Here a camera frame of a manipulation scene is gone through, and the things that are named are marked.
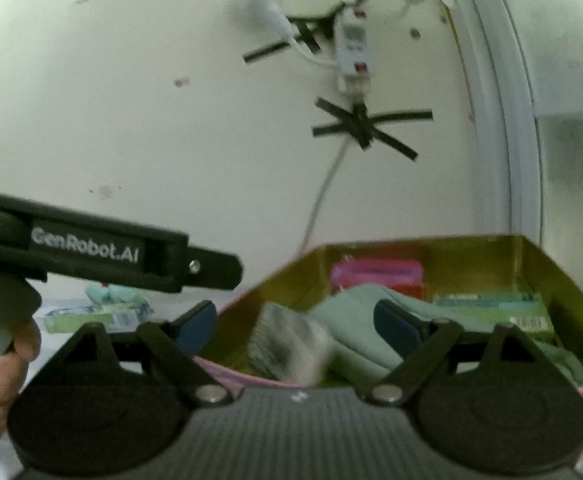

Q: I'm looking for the green medicine box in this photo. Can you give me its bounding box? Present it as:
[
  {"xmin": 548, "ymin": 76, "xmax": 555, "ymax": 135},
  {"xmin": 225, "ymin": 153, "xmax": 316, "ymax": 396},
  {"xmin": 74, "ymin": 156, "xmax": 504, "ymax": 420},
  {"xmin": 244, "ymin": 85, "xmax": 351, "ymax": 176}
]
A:
[{"xmin": 433, "ymin": 292, "xmax": 554, "ymax": 341}]

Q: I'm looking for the pink packet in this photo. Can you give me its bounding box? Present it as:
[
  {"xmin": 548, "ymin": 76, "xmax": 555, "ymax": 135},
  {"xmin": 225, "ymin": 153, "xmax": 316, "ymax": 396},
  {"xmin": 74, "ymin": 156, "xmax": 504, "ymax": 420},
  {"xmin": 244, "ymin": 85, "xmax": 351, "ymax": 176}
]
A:
[{"xmin": 329, "ymin": 258, "xmax": 425, "ymax": 299}]

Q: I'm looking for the teal fabric pouch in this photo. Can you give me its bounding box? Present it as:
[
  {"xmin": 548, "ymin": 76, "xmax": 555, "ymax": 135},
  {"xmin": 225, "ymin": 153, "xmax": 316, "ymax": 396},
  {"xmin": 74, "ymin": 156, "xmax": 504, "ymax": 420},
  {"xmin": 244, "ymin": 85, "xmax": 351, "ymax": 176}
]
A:
[{"xmin": 309, "ymin": 284, "xmax": 583, "ymax": 388}]

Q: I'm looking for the green toothpaste box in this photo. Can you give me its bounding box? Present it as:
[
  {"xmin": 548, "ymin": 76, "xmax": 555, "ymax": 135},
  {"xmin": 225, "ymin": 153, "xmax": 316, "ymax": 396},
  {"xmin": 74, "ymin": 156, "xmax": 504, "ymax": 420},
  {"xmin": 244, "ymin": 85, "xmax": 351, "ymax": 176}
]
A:
[{"xmin": 41, "ymin": 306, "xmax": 147, "ymax": 334}]

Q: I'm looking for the pink macaron biscuit tin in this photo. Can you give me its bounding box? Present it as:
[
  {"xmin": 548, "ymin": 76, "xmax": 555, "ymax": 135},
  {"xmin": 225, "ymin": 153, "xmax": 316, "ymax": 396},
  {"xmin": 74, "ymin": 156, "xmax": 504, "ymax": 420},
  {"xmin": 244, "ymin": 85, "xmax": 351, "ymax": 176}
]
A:
[{"xmin": 192, "ymin": 233, "xmax": 583, "ymax": 411}]

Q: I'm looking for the lower black tape cross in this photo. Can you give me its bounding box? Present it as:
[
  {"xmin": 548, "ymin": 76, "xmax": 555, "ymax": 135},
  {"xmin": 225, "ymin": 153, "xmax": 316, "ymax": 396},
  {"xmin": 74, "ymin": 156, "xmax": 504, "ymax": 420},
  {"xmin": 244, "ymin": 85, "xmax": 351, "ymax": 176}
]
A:
[{"xmin": 312, "ymin": 98, "xmax": 433, "ymax": 162}]

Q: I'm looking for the black tape cross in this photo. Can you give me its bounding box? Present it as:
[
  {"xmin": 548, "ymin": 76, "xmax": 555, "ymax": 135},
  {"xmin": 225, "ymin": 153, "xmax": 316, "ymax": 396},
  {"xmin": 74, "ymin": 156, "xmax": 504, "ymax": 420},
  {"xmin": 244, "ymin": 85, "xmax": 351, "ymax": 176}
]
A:
[
  {"xmin": 242, "ymin": 0, "xmax": 378, "ymax": 66},
  {"xmin": 312, "ymin": 98, "xmax": 433, "ymax": 162}
]

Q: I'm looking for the white plug adapter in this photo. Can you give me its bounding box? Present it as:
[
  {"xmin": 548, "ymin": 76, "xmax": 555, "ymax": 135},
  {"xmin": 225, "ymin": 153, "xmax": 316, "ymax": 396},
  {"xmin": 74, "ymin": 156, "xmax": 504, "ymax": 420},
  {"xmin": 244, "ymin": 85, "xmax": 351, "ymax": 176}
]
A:
[{"xmin": 237, "ymin": 0, "xmax": 295, "ymax": 42}]

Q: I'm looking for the upper black tape cross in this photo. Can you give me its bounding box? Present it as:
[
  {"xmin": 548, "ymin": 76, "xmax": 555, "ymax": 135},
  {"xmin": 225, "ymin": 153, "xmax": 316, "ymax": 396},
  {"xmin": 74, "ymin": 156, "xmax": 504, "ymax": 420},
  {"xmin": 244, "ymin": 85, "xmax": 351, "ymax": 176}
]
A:
[{"xmin": 242, "ymin": 0, "xmax": 378, "ymax": 66}]

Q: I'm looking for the white power strip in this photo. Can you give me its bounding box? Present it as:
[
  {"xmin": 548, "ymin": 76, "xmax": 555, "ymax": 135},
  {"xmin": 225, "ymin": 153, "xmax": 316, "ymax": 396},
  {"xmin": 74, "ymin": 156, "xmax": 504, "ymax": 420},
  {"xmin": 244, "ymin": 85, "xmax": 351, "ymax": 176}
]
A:
[{"xmin": 334, "ymin": 6, "xmax": 373, "ymax": 101}]

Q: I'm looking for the grey power cable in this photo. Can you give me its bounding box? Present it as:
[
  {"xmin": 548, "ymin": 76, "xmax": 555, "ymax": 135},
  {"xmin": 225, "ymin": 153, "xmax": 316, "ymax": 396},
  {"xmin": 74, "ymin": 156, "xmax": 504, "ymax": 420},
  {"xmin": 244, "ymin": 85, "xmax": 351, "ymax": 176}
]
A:
[{"xmin": 298, "ymin": 138, "xmax": 350, "ymax": 256}]

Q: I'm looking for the window frame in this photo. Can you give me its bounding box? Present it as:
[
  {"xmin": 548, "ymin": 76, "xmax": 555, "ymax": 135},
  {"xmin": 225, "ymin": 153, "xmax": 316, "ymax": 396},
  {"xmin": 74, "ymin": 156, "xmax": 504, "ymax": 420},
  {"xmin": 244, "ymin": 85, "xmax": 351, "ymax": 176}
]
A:
[{"xmin": 430, "ymin": 0, "xmax": 583, "ymax": 246}]

